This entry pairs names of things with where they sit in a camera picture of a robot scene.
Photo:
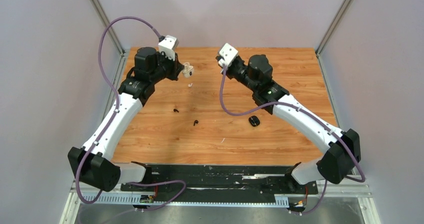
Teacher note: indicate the right aluminium frame post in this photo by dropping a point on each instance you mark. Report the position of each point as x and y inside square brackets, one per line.
[333, 26]

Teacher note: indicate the aluminium frame post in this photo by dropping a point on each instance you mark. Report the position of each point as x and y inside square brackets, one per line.
[333, 26]
[105, 21]

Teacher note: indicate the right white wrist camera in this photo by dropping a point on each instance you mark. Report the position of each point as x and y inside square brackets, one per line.
[226, 55]

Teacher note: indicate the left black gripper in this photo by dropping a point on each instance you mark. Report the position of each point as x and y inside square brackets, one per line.
[176, 67]

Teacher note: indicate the left aluminium frame post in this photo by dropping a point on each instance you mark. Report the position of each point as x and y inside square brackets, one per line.
[105, 21]

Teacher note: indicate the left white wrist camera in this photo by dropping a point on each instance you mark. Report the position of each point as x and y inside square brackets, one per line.
[167, 46]

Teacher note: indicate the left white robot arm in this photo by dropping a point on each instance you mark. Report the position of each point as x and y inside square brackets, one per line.
[92, 163]

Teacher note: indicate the black earbud charging case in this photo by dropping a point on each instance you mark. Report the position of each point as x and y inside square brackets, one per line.
[254, 121]

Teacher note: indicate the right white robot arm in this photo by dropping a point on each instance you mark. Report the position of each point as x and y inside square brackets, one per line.
[341, 149]

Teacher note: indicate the white earbud charging case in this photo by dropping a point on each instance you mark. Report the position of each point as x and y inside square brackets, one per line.
[188, 70]

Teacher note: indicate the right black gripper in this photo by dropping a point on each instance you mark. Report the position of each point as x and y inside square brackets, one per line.
[228, 68]

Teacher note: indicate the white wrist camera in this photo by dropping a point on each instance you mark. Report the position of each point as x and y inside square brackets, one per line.
[167, 46]
[226, 55]

